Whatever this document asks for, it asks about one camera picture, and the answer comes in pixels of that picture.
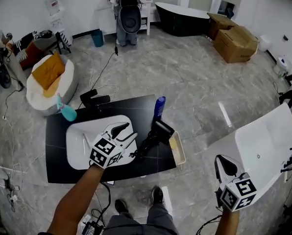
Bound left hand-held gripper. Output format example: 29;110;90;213
89;122;138;170

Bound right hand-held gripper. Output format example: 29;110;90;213
214;155;258;212

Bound black hair dryer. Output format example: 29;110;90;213
128;120;175;161

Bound person's right forearm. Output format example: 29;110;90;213
214;207;241;235

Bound person's left forearm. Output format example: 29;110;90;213
46;164;105;235

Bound white sink basin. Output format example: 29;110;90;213
66;115;138;170

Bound black sink counter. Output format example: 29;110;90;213
45;94;178;184

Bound blue bottle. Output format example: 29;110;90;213
153;96;167;121

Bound beige plastic tray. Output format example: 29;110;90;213
168;131;187;166

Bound white bathtub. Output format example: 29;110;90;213
234;102;292;198

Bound teal spray bottle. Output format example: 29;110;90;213
56;93;78;122

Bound person's right black shoe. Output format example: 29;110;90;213
150;186;165;205

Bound person's black shoe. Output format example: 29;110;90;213
150;186;165;205
114;199;130;215

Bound person's left black shoe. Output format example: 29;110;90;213
114;199;130;215

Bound person's grey trousers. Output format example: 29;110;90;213
103;203;179;235

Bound white beanbag chair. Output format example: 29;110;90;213
25;54;79;118

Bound orange cushion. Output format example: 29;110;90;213
31;52;66;91

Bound teal waste bin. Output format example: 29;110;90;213
91;29;104;48

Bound black power adapter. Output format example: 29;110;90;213
80;214;104;235

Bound black folding chair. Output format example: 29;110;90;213
54;31;72;55

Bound white side table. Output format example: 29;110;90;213
137;0;153;36

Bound large cardboard box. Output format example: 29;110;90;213
213;25;260;64

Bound black bathtub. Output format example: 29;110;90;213
155;1;211;37

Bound white waste bin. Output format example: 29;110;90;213
258;34;272;52

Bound white water dispenser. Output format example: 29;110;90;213
44;0;66;35

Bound small cardboard box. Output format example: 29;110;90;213
206;12;239;41

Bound white floor cable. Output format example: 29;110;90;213
88;67;121;99

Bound black floor cable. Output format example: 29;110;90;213
90;39;119;91

